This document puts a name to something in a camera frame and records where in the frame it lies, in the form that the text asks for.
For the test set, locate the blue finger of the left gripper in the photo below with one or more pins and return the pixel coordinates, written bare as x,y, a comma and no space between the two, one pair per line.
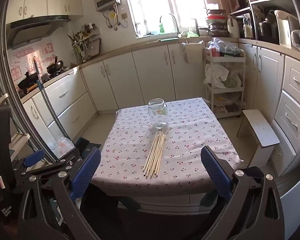
34,158

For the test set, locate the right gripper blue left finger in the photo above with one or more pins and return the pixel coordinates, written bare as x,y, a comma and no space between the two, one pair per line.
84,175

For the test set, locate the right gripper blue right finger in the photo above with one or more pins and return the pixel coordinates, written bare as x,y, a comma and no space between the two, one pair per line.
219,170

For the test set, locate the wooden chopstick two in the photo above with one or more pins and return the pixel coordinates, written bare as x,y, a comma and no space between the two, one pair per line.
145,173

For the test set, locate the wooden chopstick six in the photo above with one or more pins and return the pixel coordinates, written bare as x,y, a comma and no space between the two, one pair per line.
161,154

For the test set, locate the wooden chopstick four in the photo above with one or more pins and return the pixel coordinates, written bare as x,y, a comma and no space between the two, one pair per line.
156,153

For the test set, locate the wooden chopstick five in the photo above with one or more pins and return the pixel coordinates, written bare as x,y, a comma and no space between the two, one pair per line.
158,152

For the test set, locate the wooden chopstick three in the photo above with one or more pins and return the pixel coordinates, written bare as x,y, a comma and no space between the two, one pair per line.
151,163

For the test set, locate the wooden chopstick one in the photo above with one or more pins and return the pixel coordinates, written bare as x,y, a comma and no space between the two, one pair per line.
151,150

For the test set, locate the chrome kitchen faucet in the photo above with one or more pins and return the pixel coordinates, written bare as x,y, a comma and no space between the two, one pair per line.
170,24

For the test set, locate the white small stool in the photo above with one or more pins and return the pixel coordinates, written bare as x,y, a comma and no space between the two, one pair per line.
255,123

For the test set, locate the floral cherry tablecloth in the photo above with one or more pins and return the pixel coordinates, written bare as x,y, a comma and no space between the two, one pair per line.
191,126

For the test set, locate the black pan front burner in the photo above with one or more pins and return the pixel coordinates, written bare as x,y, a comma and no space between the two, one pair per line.
28,81

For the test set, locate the black wok on stove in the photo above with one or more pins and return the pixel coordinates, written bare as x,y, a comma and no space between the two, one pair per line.
55,67

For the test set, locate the clear glass jar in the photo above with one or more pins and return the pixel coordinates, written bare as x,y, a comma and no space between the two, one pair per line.
158,113

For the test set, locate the white rolling utility cart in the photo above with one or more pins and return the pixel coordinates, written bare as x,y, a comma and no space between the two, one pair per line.
228,101

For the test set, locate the white plastic bag in cart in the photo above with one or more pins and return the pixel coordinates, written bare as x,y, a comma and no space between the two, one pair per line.
215,75

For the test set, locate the range hood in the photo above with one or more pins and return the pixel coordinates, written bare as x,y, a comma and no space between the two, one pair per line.
31,30

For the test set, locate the white hanging trash bin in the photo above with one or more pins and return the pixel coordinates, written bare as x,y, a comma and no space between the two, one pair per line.
193,52

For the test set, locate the stacked bowls and plates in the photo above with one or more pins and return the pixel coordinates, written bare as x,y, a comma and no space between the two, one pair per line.
217,23

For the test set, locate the white plastic jug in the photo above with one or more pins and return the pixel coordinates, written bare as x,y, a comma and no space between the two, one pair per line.
233,27

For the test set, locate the black kettle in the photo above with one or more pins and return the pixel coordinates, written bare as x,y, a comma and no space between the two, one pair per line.
268,29

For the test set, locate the green dish soap bottle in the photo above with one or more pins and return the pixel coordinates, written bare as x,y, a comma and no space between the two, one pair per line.
161,27

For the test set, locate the white electric water boiler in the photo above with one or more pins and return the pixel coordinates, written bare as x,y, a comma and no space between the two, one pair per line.
286,23

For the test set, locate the wall utensil rack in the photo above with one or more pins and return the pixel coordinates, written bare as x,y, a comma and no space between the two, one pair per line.
86,44

